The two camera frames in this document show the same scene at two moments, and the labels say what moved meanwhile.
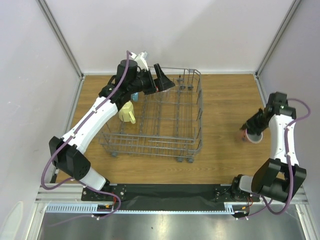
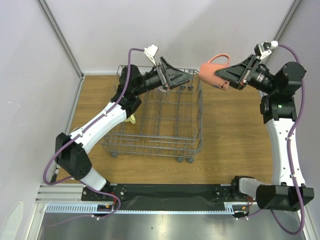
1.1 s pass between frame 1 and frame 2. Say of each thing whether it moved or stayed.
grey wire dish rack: stayed
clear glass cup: moved
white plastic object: stayed
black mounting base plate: stayed
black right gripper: moved
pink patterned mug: moved
